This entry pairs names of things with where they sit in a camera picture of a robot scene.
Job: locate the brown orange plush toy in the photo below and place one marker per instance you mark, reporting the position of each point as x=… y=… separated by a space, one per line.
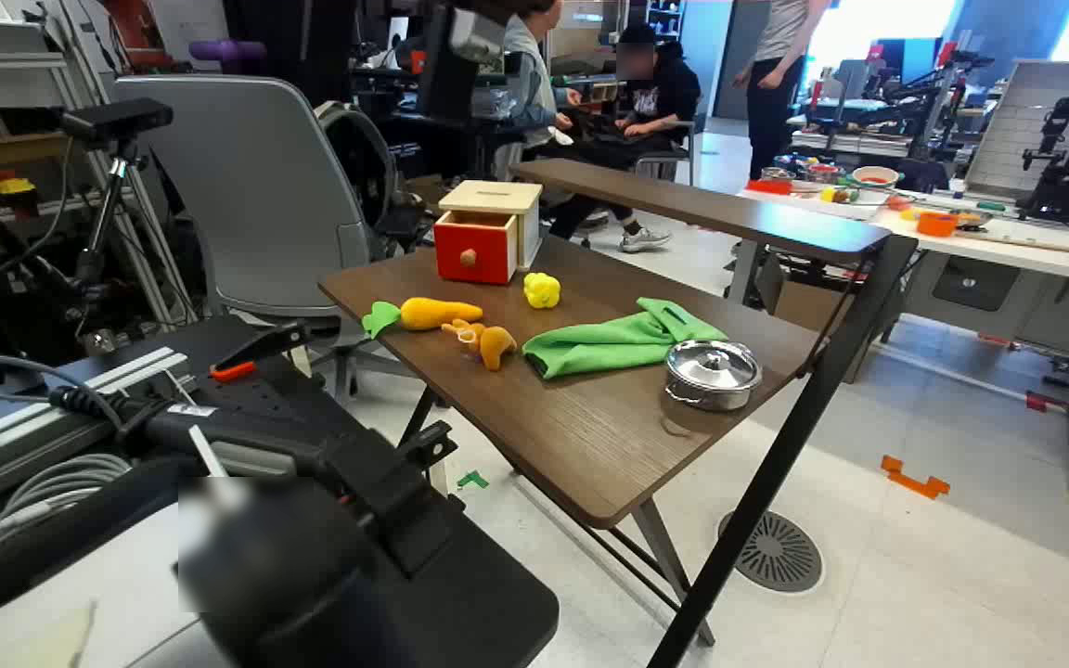
x=487 y=344

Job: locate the yellow plush toy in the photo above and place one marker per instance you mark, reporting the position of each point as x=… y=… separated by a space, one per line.
x=540 y=292

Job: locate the green cloth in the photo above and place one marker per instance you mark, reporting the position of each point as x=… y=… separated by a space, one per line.
x=639 y=340

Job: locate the wooden box with red drawer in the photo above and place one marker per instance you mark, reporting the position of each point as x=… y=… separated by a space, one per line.
x=487 y=230

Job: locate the orange carrot plush toy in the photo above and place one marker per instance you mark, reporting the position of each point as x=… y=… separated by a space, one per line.
x=417 y=314

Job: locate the brown folding table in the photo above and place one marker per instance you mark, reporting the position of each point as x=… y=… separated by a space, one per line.
x=603 y=448

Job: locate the silver metal pot lid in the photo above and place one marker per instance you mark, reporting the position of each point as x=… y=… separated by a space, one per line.
x=713 y=377

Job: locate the seated person in black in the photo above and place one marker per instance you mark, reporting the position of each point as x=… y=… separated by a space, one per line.
x=655 y=110

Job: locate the grey office chair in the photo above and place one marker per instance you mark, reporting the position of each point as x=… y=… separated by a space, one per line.
x=267 y=201

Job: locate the round floor drain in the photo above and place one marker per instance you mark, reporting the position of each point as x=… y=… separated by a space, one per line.
x=779 y=554

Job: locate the standing person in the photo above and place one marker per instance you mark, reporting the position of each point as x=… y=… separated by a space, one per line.
x=774 y=50

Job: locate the orange floor marker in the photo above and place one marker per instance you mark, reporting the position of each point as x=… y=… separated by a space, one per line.
x=929 y=488

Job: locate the white work table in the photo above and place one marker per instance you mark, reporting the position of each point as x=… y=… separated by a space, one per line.
x=979 y=272

